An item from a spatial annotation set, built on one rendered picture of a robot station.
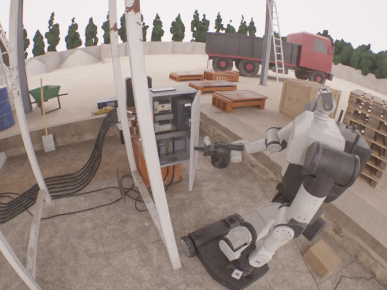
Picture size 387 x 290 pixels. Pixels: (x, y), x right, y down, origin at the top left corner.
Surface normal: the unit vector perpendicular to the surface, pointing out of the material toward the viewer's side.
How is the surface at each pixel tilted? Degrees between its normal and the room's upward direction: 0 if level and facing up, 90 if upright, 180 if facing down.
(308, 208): 92
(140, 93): 80
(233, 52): 90
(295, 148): 84
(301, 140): 84
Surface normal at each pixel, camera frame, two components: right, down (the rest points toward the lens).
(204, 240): 0.36, -0.32
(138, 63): 0.44, 0.29
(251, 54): -0.11, 0.47
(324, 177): -0.47, 0.44
